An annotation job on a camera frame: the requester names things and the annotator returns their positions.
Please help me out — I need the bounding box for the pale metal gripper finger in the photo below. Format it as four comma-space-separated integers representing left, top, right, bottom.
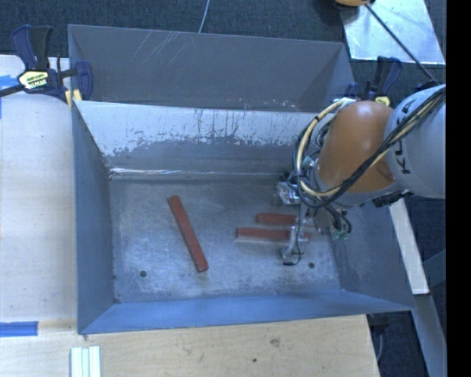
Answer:
279, 225, 302, 266
297, 214, 315, 244

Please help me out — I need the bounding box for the red-brown flat block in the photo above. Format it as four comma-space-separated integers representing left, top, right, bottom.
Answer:
235, 226, 312, 243
254, 212, 300, 226
166, 194, 210, 274

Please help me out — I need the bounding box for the grey metal bin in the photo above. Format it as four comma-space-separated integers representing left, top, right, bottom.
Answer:
66, 24, 418, 335

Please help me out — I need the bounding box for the pale wood flat board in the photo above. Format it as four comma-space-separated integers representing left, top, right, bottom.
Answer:
0, 90, 79, 324

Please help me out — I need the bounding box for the black cylinder on white bracket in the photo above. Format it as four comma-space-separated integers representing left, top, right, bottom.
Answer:
371, 190, 413, 209

